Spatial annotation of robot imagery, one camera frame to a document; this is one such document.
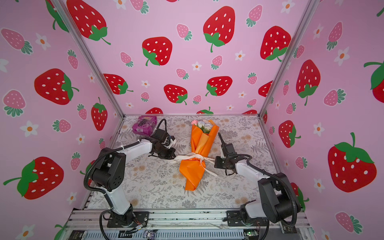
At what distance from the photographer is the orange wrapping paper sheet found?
0.85m

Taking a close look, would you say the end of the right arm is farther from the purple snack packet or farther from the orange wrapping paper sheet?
the purple snack packet

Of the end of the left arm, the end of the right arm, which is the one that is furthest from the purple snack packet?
the end of the right arm

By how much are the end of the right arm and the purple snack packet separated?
1.82 feet

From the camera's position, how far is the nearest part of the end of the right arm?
66cm

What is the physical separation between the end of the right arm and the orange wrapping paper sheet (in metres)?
0.11

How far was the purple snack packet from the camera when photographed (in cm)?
106

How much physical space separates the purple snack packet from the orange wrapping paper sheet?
0.31 m

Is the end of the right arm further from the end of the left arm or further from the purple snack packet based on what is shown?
the purple snack packet
